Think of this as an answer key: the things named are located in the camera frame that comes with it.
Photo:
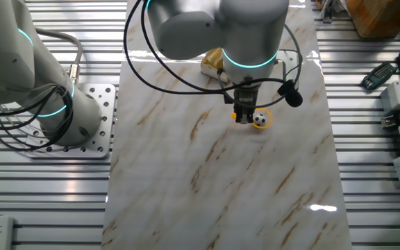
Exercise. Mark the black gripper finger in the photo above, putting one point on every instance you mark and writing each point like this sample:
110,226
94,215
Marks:
249,115
240,114

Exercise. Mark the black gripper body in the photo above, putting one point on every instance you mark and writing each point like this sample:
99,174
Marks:
246,97

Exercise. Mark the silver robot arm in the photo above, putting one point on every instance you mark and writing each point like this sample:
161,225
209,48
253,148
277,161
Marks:
12,62

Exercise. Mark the small soccer ball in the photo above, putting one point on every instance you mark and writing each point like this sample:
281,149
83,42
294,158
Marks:
260,119

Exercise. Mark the gold tissue pack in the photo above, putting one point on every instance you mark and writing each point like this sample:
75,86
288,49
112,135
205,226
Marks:
210,62

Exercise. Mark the marble pattern board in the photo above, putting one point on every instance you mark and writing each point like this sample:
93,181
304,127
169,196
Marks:
221,208

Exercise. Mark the black metal clamp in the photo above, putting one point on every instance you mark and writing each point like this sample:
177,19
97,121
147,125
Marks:
327,14

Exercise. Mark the black remote control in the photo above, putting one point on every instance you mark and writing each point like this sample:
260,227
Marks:
378,76

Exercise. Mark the grey control box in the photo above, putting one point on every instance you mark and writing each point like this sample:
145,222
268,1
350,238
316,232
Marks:
394,97

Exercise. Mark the brown cardboard box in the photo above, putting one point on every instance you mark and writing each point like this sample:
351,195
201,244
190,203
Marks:
380,17

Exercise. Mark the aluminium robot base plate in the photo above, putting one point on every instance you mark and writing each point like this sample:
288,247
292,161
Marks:
102,104

